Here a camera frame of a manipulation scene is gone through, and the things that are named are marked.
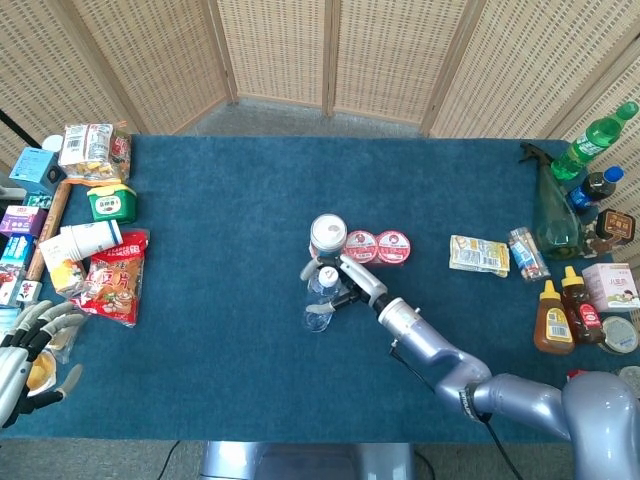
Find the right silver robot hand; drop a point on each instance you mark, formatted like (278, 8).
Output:
(362, 282)

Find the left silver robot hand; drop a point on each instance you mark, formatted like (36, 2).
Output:
(10, 370)

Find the clear water bottle white cap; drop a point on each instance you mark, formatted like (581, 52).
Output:
(319, 322)

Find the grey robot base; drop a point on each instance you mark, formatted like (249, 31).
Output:
(300, 462)

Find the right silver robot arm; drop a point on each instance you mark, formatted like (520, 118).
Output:
(525, 400)

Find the honey bottle yellow label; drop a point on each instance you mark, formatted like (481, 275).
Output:
(554, 325)

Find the dark green spray bottle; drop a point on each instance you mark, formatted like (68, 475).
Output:
(555, 220)

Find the honey bottle red label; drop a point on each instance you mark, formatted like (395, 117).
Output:
(582, 312)

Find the dark cola bottle blue cap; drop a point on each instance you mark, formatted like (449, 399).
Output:
(590, 192)

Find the bright green soda bottle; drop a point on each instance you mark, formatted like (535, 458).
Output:
(585, 145)

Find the yellow pudding cup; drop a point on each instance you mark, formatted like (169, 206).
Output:
(44, 375)

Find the pale blue white pack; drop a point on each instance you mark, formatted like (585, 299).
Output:
(7, 320)

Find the white lidded jar blue band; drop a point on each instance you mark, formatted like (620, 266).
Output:
(328, 232)

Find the clear plastic wrapped pack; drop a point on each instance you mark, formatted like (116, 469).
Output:
(67, 345)

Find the small white flower box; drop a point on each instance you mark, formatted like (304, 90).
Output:
(29, 291)

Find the red fruit print box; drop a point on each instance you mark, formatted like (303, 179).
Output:
(7, 285)

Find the yellow white snack packet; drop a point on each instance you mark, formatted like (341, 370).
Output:
(67, 277)

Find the blue white carton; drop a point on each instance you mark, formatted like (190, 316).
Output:
(17, 252)

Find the yellow snack packet with barcode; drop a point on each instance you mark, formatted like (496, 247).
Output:
(477, 255)

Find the large red chips bag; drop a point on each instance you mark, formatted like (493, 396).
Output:
(117, 285)

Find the purple box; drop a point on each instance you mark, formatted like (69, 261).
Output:
(20, 220)

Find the blue table cloth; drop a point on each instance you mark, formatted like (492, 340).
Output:
(225, 360)

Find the brown wooden roll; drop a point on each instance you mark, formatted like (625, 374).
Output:
(52, 215)

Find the clear snack tube blue label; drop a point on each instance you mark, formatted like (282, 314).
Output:
(527, 255)

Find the small green patterned box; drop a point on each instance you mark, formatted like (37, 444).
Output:
(37, 201)

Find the grey device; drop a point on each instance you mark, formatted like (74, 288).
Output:
(9, 190)

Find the green tub yellow lid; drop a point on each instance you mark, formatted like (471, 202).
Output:
(111, 207)

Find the light blue box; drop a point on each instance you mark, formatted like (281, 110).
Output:
(32, 170)

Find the small red white item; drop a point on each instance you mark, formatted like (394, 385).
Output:
(576, 373)

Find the white snack bag with barcode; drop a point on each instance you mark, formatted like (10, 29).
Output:
(85, 147)

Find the black rod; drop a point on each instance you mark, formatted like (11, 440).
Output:
(15, 129)

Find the red clear snack bag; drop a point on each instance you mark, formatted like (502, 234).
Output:
(121, 150)

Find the woven bamboo folding screen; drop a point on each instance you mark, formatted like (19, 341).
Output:
(275, 50)

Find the pink cardboard box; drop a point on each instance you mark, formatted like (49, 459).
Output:
(612, 287)

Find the brown lidded nut jar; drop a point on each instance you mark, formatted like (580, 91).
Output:
(617, 227)

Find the round white tin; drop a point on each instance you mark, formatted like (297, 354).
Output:
(621, 335)

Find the clear round plastic lid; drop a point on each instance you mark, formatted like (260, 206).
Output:
(630, 375)

